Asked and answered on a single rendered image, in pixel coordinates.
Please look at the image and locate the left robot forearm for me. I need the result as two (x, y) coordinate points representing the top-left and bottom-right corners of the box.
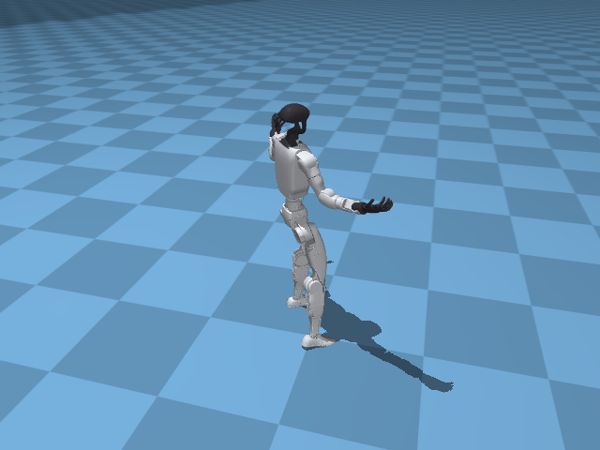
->
(269, 132), (278, 158)

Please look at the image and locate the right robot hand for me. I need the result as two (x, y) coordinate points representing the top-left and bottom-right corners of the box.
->
(352, 197), (393, 215)

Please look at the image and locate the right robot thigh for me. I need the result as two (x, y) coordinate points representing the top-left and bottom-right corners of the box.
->
(294, 217), (327, 293)

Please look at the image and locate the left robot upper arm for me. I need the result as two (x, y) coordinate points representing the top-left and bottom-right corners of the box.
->
(271, 132), (287, 161)

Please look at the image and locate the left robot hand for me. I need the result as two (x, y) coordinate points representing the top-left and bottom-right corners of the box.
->
(269, 112), (286, 137)

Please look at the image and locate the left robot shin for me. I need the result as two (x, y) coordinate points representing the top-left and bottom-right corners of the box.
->
(292, 261), (310, 300)

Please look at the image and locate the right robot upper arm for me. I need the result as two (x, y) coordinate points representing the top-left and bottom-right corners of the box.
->
(296, 150), (336, 200)

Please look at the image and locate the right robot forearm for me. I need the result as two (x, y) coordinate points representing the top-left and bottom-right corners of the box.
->
(318, 193), (362, 215)

